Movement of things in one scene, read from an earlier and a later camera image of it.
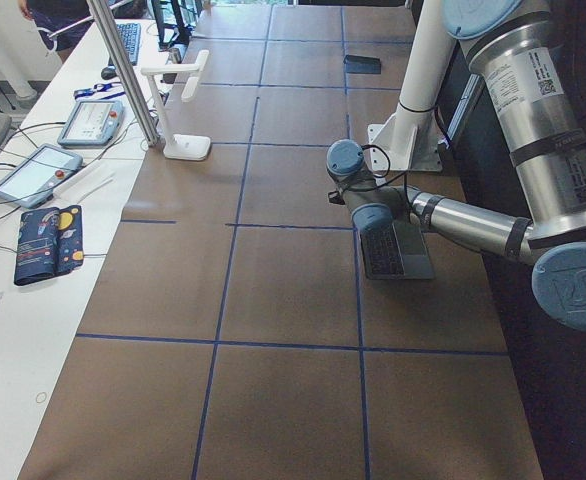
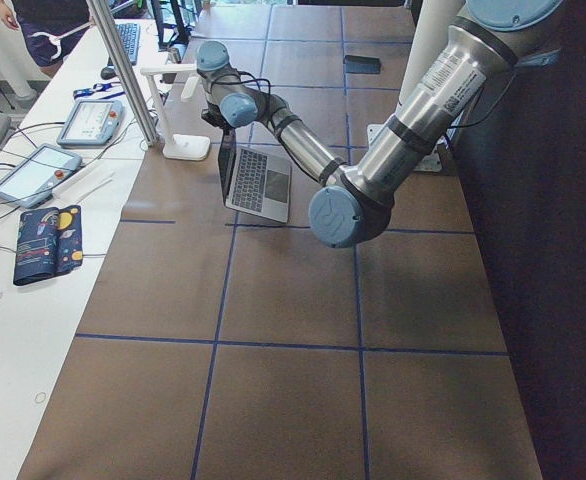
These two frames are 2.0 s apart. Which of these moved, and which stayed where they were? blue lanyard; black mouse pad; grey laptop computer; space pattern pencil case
Moved: grey laptop computer
Stayed: blue lanyard; black mouse pad; space pattern pencil case
